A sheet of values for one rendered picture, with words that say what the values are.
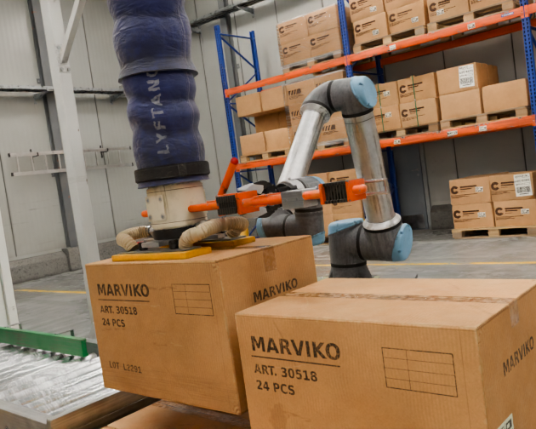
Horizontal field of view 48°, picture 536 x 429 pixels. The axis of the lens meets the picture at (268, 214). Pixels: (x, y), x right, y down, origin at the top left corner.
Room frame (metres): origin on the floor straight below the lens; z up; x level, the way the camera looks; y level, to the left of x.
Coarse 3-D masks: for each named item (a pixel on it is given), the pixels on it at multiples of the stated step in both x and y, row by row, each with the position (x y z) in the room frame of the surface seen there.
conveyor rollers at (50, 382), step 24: (0, 360) 2.90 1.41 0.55; (24, 360) 2.88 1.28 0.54; (48, 360) 2.80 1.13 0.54; (72, 360) 2.71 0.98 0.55; (96, 360) 2.68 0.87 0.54; (0, 384) 2.52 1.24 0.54; (24, 384) 2.44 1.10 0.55; (48, 384) 2.41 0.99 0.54; (72, 384) 2.39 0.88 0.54; (96, 384) 2.36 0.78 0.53; (48, 408) 2.12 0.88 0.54
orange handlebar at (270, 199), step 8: (280, 192) 1.59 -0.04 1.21; (304, 192) 1.47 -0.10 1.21; (312, 192) 1.45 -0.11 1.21; (360, 192) 1.38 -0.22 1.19; (248, 200) 1.59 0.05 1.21; (256, 200) 1.57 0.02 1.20; (264, 200) 1.55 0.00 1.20; (272, 200) 1.53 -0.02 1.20; (280, 200) 1.52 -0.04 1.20; (192, 208) 1.73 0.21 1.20; (200, 208) 1.71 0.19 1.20; (208, 208) 1.68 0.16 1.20; (216, 208) 1.67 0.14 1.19; (144, 216) 1.88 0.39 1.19
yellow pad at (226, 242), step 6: (198, 240) 1.87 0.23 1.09; (204, 240) 1.84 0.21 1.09; (210, 240) 1.82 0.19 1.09; (216, 240) 1.80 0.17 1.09; (222, 240) 1.79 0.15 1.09; (228, 240) 1.77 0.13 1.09; (234, 240) 1.75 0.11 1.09; (240, 240) 1.76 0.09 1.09; (246, 240) 1.78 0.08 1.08; (252, 240) 1.80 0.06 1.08; (162, 246) 1.95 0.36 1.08; (168, 246) 1.93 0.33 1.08; (204, 246) 1.82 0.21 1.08; (210, 246) 1.80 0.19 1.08; (216, 246) 1.78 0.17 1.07; (222, 246) 1.77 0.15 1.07; (228, 246) 1.75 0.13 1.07; (234, 246) 1.74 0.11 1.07
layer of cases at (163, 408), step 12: (144, 408) 1.98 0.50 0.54; (156, 408) 1.96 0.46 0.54; (168, 408) 1.95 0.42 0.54; (180, 408) 1.93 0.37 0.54; (192, 408) 1.92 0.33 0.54; (204, 408) 1.90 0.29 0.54; (120, 420) 1.89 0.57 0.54; (132, 420) 1.88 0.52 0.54; (144, 420) 1.86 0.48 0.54; (156, 420) 1.85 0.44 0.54; (168, 420) 1.84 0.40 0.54; (180, 420) 1.82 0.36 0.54; (192, 420) 1.81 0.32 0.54; (204, 420) 1.80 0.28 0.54; (216, 420) 1.78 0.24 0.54; (228, 420) 1.77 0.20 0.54; (240, 420) 1.76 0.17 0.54
